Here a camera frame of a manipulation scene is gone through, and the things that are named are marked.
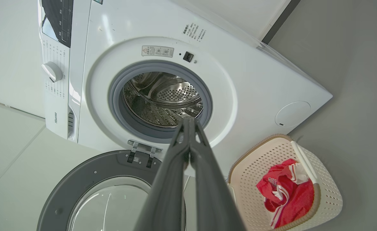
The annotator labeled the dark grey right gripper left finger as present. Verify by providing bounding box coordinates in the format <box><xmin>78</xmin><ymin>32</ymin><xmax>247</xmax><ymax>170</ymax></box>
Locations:
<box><xmin>134</xmin><ymin>117</ymin><xmax>189</xmax><ymax>231</ymax></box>

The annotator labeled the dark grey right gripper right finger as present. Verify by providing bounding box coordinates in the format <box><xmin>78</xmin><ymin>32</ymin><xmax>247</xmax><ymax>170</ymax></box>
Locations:
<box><xmin>189</xmin><ymin>117</ymin><xmax>246</xmax><ymax>231</ymax></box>

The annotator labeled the grey round washer door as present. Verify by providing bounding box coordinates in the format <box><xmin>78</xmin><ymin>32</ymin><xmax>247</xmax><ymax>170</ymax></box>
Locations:
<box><xmin>37</xmin><ymin>150</ymin><xmax>187</xmax><ymax>231</ymax></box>

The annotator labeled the metal door hinge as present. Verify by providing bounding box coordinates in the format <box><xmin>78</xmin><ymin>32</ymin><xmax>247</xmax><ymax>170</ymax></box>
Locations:
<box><xmin>127</xmin><ymin>140</ymin><xmax>162</xmax><ymax>169</ymax></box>

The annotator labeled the white front-load washing machine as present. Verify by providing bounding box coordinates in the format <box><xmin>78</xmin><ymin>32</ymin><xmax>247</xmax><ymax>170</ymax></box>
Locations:
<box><xmin>38</xmin><ymin>0</ymin><xmax>333</xmax><ymax>177</ymax></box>

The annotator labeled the cream perforated laundry basket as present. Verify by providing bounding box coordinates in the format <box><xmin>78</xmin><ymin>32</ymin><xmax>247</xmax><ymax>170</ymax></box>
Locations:
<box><xmin>227</xmin><ymin>134</ymin><xmax>343</xmax><ymax>231</ymax></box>

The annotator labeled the red white garment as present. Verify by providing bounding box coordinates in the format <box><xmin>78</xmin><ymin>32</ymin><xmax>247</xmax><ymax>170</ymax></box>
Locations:
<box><xmin>256</xmin><ymin>158</ymin><xmax>314</xmax><ymax>229</ymax></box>

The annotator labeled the stainless steel drum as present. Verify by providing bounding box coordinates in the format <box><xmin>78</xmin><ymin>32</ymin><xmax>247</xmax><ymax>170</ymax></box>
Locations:
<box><xmin>123</xmin><ymin>72</ymin><xmax>204</xmax><ymax>128</ymax></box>

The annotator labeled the round white filter cover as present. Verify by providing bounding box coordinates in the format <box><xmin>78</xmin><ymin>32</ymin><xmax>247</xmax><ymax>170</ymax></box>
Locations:
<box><xmin>275</xmin><ymin>101</ymin><xmax>311</xmax><ymax>127</ymax></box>

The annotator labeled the white warning sticker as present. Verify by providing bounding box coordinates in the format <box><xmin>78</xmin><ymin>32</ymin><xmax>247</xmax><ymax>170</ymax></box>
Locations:
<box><xmin>141</xmin><ymin>46</ymin><xmax>175</xmax><ymax>58</ymax></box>

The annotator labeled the white control knob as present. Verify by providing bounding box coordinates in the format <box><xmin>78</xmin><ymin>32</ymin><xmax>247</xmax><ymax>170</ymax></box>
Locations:
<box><xmin>41</xmin><ymin>62</ymin><xmax>63</xmax><ymax>82</ymax></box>

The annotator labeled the black control display panel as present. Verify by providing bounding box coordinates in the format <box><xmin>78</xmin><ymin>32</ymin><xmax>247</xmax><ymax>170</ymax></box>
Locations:
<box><xmin>42</xmin><ymin>0</ymin><xmax>74</xmax><ymax>48</ymax></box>

